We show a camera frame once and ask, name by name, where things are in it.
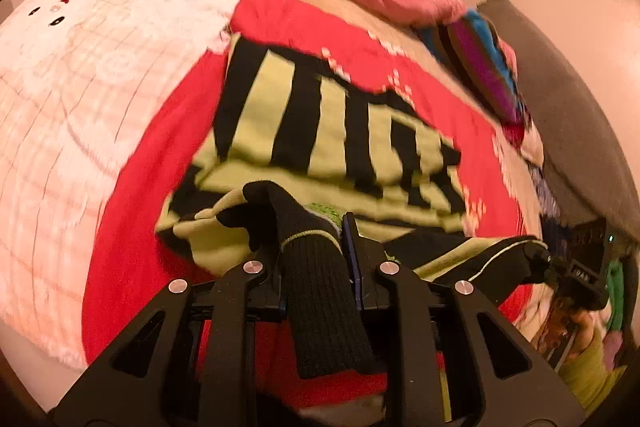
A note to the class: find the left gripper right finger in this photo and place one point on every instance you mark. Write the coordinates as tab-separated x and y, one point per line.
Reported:
452	359

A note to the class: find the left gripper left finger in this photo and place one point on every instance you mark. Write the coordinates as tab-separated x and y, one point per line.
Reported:
186	359

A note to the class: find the green black striped sweater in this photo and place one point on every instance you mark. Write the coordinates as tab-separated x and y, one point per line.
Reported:
293	150

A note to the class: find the person's right hand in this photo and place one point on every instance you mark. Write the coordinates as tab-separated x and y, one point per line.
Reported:
555	339

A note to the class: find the grey quilted headboard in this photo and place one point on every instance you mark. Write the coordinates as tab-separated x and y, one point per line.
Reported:
584	164

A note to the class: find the red floral blanket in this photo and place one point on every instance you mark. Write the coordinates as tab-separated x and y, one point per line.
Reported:
129	265

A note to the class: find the colourful striped blanket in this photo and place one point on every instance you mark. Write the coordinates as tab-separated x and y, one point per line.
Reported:
471	50

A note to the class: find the white pink plush blanket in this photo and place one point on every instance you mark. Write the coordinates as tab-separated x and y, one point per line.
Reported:
80	82

